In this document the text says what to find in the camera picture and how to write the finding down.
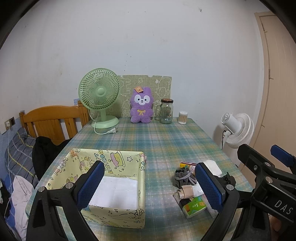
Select green tissue pack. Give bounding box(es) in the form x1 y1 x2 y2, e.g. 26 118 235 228
179 196 207 218

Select beige stockings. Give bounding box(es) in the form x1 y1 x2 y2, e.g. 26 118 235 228
177 185 203 200

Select yellow cartoon storage box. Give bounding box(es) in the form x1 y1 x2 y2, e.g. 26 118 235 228
46 148 147 229

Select clear plastic bag pack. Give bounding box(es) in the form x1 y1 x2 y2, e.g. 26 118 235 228
201 194 218 219

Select white clothing on bed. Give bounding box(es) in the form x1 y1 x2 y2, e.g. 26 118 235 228
11 175 34 240

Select yellow cartoon small box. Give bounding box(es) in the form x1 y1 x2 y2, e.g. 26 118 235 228
179 162 196 169

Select grey socks bundle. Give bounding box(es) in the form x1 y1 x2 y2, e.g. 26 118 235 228
172 167 197 189

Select white standing fan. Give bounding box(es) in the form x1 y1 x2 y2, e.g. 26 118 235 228
221 113 254 149

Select black clothing on bed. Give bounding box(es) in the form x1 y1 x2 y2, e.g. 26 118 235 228
32 136 71 181

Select blue plaid pillow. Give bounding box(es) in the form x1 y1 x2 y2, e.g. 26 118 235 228
4 128 39 187

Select plaid tablecloth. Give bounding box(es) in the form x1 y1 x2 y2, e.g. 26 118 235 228
39 118 252 240

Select cotton swab container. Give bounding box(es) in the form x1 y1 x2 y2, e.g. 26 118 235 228
178 111 188 125

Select glass jar with lid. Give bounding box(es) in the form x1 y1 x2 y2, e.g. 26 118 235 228
155 98 174 124

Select beige door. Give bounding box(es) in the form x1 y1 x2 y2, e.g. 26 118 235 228
250 11 295 172

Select purple plush toy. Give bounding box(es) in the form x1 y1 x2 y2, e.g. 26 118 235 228
130 86 154 123

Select patterned green board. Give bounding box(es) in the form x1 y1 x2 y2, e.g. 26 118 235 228
89 74 173 118

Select green desk fan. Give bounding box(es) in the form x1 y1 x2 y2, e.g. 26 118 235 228
78 68 120 136

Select wall power outlet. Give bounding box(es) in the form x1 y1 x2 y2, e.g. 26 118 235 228
5 117 16 128

